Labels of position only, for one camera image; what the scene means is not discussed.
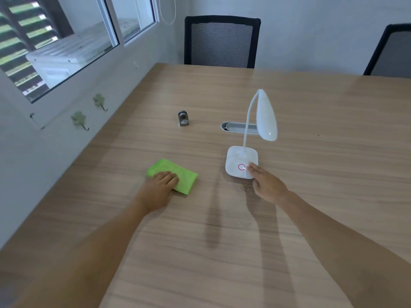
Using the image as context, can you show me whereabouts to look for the oval table cable grommet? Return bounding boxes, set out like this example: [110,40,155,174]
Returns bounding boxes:
[220,122,261,135]

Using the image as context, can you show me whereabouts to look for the black mesh office chair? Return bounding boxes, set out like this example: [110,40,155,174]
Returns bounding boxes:
[184,15,261,69]
[363,24,411,78]

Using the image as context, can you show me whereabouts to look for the white hanging cord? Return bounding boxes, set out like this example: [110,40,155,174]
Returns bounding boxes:
[159,0,177,25]

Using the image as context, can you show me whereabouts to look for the person's left forearm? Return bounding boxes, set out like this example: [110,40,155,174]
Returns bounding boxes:
[10,197,151,308]

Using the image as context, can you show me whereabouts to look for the white outdoor air conditioner unit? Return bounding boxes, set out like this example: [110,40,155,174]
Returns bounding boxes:
[26,22,116,88]

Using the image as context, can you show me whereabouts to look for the green clover wall hook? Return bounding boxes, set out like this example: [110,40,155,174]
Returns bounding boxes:
[71,111,90,131]
[93,93,108,112]

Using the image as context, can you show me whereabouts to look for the person's right hand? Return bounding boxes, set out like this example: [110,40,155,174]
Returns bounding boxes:
[246,162,290,204]

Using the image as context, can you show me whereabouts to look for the white desk lamp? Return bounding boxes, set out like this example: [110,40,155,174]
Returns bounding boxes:
[225,89,278,180]

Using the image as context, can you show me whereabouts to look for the person's left hand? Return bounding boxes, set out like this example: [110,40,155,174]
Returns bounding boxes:
[134,171,180,214]

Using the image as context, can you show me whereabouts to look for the green cloth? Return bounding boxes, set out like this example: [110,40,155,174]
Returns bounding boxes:
[147,158,198,195]

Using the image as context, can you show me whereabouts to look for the white framed sliding window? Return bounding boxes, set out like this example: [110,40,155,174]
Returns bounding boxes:
[0,0,160,130]

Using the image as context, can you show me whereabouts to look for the person's right forearm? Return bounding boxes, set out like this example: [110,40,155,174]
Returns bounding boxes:
[278,192,411,308]

